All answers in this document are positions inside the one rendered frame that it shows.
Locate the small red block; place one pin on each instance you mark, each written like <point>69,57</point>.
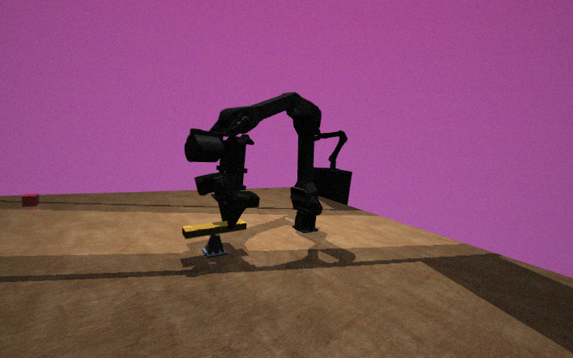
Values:
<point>30,200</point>

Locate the yellow bar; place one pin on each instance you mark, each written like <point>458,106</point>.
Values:
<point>202,230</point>

